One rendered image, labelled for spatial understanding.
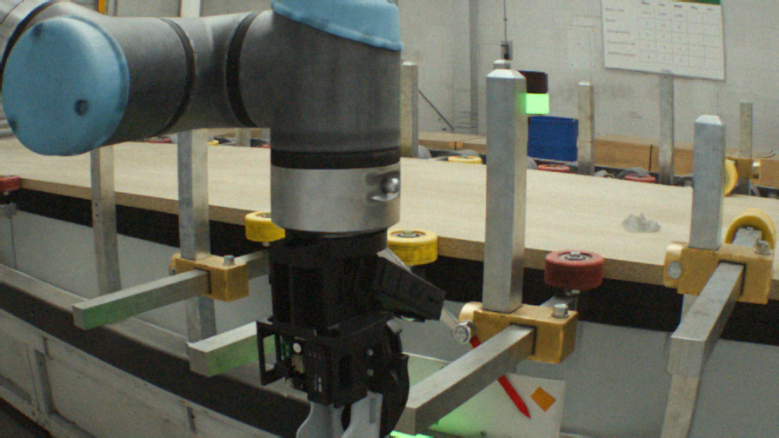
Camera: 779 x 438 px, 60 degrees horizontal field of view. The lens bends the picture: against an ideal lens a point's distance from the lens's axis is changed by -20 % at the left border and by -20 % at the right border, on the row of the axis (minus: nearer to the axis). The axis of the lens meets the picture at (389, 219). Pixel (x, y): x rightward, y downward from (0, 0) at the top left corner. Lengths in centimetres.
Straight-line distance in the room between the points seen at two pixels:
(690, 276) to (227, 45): 52
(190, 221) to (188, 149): 11
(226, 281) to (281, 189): 62
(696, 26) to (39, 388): 706
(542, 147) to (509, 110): 578
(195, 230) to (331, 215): 68
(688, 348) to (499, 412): 43
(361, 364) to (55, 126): 28
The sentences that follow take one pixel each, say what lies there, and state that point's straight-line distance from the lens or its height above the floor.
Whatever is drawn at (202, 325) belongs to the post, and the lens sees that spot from 124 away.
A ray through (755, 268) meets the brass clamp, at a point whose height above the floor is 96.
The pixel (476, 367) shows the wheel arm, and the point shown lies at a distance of 79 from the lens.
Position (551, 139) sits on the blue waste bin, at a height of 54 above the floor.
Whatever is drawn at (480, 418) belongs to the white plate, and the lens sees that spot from 97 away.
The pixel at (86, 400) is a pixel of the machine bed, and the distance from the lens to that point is 216.
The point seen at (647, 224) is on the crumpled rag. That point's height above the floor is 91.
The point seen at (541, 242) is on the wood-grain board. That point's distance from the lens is 114.
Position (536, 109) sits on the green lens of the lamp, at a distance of 92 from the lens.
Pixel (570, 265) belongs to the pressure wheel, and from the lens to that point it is 100.
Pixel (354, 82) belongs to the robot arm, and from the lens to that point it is 53.
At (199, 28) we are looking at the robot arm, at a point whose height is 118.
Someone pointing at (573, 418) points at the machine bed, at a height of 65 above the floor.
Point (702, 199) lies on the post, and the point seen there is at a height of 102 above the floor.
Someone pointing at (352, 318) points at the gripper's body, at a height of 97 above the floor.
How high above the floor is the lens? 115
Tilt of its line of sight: 11 degrees down
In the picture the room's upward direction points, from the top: straight up
